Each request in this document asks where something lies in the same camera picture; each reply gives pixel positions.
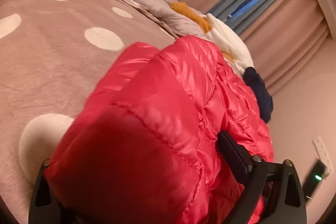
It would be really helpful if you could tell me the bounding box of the pink polka dot bedspread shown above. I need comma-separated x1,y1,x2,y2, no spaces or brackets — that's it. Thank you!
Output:
1,0,174,223

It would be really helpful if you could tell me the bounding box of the navy blue garment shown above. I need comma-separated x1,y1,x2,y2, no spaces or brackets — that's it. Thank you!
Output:
243,67,273,123

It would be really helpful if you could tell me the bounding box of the black charger with green light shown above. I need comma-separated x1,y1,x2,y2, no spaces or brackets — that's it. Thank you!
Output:
302,159,326,202

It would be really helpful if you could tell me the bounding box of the white wall socket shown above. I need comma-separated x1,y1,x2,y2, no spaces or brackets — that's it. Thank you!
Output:
313,136,333,178

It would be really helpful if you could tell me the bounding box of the red puffer jacket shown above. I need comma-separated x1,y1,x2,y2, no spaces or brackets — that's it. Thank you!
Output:
44,36,273,223

